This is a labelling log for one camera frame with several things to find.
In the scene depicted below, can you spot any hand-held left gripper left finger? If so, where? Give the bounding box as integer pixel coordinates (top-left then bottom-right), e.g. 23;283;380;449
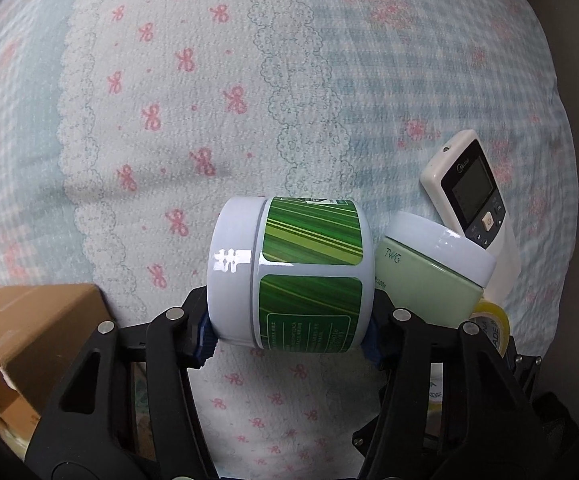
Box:
25;286;220;480

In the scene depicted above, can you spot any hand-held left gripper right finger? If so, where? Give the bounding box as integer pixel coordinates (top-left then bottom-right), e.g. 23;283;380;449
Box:
353;292;555;480

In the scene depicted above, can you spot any white jar with green label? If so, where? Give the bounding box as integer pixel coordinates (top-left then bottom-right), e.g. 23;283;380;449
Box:
206;195;377;355

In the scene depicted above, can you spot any pale green jar white lid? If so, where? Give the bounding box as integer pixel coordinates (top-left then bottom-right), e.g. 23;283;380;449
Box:
373;211;497;330

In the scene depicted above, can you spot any yellow tape roll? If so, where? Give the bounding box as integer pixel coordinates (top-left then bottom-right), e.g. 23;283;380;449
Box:
469;298;511;357

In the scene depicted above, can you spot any white remote control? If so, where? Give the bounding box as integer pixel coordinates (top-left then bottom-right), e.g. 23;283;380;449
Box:
420;129;521;307

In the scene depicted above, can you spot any brown cardboard box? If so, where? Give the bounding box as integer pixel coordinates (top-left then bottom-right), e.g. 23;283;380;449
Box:
0;283;116;433

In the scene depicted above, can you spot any bow-print bed sheet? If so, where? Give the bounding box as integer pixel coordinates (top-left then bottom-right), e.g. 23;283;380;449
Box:
0;0;579;480

